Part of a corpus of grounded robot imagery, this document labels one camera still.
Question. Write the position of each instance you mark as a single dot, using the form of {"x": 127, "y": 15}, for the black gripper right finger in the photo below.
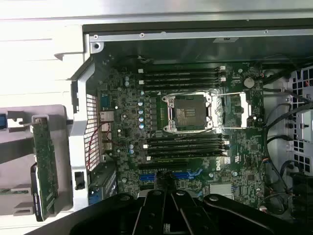
{"x": 185, "y": 215}

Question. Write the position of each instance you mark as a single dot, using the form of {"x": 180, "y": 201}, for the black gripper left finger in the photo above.
{"x": 151, "y": 215}

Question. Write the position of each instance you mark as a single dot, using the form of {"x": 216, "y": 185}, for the blue expansion slot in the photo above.
{"x": 148, "y": 177}

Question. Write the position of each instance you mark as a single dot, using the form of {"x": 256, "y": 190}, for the silver chipset heatsink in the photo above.
{"x": 220, "y": 189}

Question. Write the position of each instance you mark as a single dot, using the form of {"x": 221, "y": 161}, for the black expansion slot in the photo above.
{"x": 162, "y": 164}

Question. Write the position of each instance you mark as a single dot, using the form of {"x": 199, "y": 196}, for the blue card retainer clips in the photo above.
{"x": 95, "y": 195}

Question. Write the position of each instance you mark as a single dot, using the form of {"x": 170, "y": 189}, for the open black PC case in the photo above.
{"x": 79, "y": 147}

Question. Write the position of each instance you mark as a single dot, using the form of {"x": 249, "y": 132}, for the CPU socket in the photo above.
{"x": 188, "y": 112}

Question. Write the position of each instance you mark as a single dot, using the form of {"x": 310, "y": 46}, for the grey parts rack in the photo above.
{"x": 62, "y": 159}

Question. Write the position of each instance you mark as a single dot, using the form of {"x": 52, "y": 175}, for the metal socket cover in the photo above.
{"x": 216, "y": 111}

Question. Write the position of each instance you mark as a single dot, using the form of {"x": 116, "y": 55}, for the green motherboard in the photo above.
{"x": 122, "y": 110}

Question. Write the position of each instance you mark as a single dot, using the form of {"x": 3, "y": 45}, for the black fan shroud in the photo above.
{"x": 302, "y": 193}

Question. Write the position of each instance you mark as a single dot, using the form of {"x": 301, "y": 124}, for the black RAM slot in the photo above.
{"x": 181, "y": 85}
{"x": 181, "y": 68}
{"x": 181, "y": 74}
{"x": 181, "y": 79}

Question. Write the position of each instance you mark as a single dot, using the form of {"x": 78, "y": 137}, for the green RAM stick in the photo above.
{"x": 14, "y": 192}

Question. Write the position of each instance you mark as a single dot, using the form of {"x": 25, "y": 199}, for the metal disk bay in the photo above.
{"x": 302, "y": 127}

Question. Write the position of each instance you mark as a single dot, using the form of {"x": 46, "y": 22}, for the coin battery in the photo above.
{"x": 249, "y": 82}

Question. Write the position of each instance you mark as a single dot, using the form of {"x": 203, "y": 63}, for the hard disk in blue caddy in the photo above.
{"x": 2, "y": 122}

